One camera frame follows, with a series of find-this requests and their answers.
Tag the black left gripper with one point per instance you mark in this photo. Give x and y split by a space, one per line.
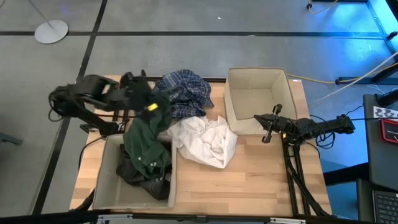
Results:
138 93

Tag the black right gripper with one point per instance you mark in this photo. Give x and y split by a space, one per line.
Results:
284 124

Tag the blue plaid shirt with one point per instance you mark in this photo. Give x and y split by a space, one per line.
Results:
186 90

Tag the dark green shirt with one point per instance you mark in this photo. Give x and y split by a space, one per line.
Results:
146 146

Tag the white shirt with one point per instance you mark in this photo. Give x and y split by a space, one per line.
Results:
205 143

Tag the dark grey garment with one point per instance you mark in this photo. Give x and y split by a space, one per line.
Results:
155 188

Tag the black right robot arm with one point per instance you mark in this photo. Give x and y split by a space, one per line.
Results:
329 124

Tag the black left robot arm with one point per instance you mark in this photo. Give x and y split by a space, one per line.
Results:
93 88

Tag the beige fabric bin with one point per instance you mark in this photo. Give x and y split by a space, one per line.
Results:
109 193
255 99

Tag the black floor stand foot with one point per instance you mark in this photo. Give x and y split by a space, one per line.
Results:
357 79

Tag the grey round stanchion base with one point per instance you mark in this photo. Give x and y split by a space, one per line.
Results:
51 31

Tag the black and white marker tag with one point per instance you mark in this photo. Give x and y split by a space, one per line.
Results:
385 112

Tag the black side desk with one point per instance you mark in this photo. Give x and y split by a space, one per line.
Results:
382 161

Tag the red and black device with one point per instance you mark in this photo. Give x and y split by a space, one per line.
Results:
390 130

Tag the grey stanchion pole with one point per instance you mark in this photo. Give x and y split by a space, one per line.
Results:
40 12

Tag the grey metal foot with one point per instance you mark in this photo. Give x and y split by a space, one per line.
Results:
11 138

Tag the black keyboard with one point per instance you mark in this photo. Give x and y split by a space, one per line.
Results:
387 207

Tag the black table back rail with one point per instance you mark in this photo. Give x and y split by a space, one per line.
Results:
214 79

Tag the black table rail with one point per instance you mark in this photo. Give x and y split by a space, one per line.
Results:
214 79
186 218

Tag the black table front rail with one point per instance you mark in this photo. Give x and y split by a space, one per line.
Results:
186 218

